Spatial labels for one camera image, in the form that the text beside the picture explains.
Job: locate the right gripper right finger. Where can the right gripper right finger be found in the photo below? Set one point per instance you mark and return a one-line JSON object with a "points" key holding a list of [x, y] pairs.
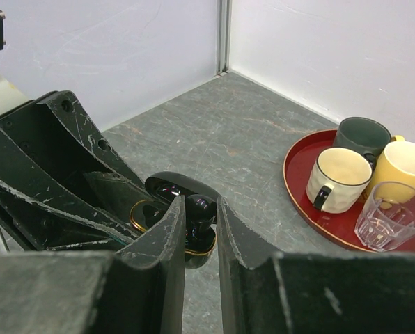
{"points": [[266, 290]]}

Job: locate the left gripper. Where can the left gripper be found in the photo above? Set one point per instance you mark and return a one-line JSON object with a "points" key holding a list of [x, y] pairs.
{"points": [[59, 190]]}

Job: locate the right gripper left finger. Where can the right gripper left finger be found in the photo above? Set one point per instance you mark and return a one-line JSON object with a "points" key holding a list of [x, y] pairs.
{"points": [[139, 289]]}

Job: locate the black earbud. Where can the black earbud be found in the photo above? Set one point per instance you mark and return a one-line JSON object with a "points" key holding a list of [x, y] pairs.
{"points": [[200, 215]]}

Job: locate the red round tray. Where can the red round tray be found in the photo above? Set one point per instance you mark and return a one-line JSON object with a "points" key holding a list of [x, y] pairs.
{"points": [[297, 166]]}

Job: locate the clear glass tumbler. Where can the clear glass tumbler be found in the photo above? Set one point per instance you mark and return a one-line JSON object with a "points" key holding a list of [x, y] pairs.
{"points": [[387, 219]]}

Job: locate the dark green mug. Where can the dark green mug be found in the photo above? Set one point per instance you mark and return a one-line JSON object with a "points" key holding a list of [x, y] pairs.
{"points": [[364, 136]]}

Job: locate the yellow mug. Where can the yellow mug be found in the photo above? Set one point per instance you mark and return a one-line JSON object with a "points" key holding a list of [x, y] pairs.
{"points": [[395, 164]]}

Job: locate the cream mug black handle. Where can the cream mug black handle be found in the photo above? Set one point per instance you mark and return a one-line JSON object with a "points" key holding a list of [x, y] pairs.
{"points": [[337, 179]]}

